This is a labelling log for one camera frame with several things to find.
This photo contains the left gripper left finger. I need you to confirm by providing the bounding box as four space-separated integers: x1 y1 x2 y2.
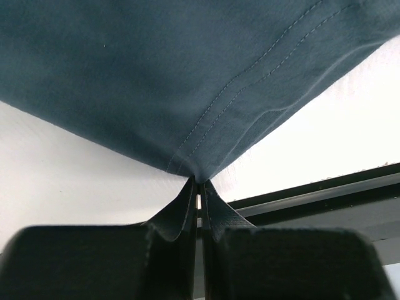
140 177 198 299

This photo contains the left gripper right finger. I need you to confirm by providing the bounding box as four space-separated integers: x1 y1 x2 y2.
199 180 254 299

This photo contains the blue-grey t shirt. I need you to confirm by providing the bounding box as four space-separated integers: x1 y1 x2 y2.
1 1 399 182

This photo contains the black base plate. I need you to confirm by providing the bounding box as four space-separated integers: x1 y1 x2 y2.
230 163 399 242

